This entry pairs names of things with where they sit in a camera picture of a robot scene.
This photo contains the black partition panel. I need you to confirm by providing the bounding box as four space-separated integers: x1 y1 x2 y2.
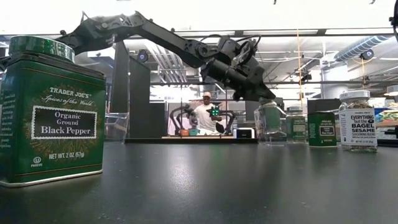
110 40 169 140

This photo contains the black ceiling camera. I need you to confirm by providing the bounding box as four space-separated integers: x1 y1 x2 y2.
359 49 375 61
136 49 149 63

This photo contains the green black pepper tin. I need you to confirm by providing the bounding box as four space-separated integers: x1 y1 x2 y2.
0 53 107 189
307 111 338 147

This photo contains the striped ventilation duct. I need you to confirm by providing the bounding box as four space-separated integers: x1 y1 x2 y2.
334 34 396 62

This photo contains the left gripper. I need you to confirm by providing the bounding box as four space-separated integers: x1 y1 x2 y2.
201 57 276 101

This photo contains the white-lid seasoning jar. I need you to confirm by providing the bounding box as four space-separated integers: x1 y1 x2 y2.
338 90 379 153

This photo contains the yellow hanging cable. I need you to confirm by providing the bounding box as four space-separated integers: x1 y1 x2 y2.
296 29 303 106

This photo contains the black table mat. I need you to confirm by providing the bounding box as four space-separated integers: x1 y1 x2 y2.
0 141 398 224

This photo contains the colourful box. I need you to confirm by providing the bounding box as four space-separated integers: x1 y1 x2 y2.
374 107 398 124

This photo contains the person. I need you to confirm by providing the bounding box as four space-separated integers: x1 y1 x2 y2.
192 91 225 136

